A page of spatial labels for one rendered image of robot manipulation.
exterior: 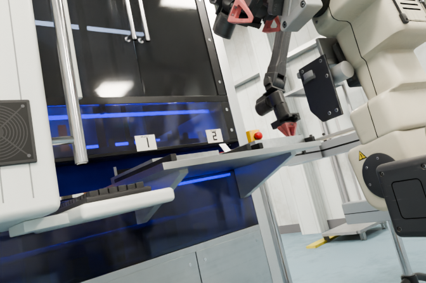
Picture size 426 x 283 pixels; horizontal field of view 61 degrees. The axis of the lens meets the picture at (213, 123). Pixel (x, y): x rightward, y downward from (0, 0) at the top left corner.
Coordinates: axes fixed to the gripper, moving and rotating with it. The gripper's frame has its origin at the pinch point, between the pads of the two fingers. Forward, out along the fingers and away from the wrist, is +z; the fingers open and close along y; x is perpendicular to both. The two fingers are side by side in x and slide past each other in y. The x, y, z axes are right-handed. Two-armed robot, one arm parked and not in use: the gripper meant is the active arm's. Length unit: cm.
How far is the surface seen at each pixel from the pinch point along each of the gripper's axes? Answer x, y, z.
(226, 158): 37.3, -4.4, 4.0
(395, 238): -86, 28, 54
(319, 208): -298, 239, 33
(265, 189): -30, 52, 10
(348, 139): -82, 28, -4
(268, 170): 1.0, 16.0, 6.5
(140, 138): 44, 33, -18
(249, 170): 1.1, 26.5, 3.2
